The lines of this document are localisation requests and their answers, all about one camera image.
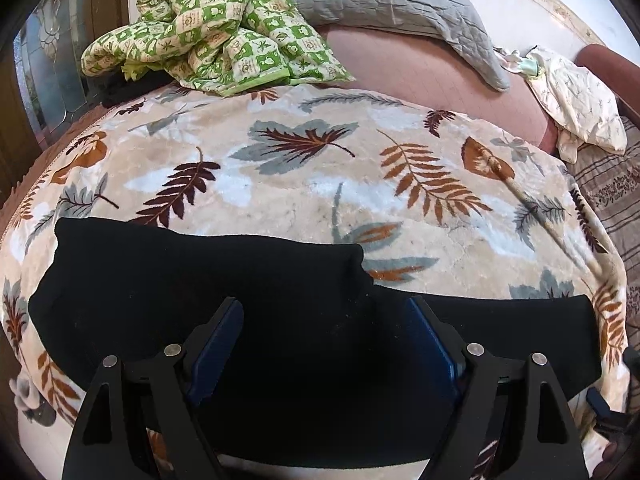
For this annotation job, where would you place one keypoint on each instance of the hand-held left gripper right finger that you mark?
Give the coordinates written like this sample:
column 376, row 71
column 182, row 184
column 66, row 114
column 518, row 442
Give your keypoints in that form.
column 432, row 350

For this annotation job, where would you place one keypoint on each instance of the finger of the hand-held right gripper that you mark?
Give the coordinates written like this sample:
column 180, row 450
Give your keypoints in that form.
column 597, row 402

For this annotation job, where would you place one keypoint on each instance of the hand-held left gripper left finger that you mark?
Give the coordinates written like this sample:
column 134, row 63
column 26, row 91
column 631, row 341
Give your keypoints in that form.
column 217, row 350

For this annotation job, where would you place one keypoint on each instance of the black pants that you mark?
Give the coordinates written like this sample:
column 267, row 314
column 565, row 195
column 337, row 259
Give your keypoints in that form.
column 300, row 320

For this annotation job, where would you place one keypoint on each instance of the leaf print blanket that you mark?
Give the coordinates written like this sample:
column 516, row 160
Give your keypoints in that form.
column 300, row 195

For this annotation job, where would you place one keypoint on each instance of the striped floral bedsheet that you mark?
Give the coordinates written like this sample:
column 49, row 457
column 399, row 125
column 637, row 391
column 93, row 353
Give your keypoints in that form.
column 615, row 185

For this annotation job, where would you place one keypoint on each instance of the pink quilted mattress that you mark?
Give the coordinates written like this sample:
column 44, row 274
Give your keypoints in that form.
column 425, row 75

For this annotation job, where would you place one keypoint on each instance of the cream printed cloth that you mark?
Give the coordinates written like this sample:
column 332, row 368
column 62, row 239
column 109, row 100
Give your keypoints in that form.
column 575, row 95

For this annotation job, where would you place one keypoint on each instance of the teal bottle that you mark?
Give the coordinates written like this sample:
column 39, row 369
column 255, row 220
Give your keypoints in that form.
column 529, row 67

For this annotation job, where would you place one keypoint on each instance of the small white cloth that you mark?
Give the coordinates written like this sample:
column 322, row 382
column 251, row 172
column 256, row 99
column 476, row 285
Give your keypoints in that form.
column 507, row 59

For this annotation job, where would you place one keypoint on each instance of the green checkered quilt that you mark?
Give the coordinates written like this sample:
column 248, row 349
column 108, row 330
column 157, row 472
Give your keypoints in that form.
column 210, row 25

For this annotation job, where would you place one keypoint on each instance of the patterned glass door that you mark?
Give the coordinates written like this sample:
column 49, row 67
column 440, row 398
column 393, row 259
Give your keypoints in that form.
column 55, row 60

